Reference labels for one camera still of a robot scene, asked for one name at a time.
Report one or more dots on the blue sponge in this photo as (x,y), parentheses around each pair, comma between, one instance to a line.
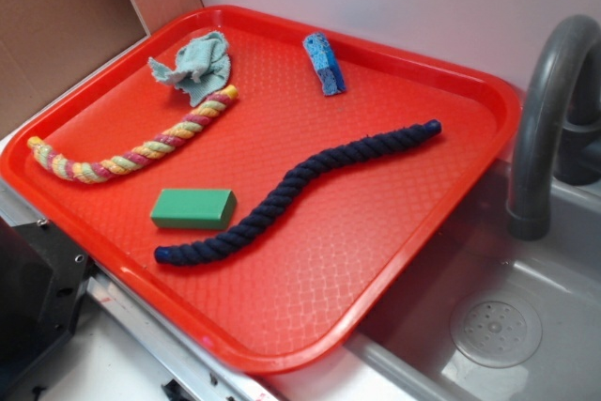
(324,64)

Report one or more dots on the grey plastic sink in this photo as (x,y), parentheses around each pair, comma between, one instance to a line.
(480,315)

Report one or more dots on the light teal cloth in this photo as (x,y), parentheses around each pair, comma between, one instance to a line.
(202,67)

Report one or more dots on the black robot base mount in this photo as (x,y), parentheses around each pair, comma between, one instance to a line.
(44,276)

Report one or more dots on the grey curved faucet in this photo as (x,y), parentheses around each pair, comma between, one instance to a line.
(559,131)

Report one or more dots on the green rectangular block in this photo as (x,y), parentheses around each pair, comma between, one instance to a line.
(206,209)

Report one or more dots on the red plastic tray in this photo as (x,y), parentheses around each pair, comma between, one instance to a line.
(300,288)

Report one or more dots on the brown cardboard panel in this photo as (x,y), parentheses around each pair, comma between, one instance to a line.
(50,46)

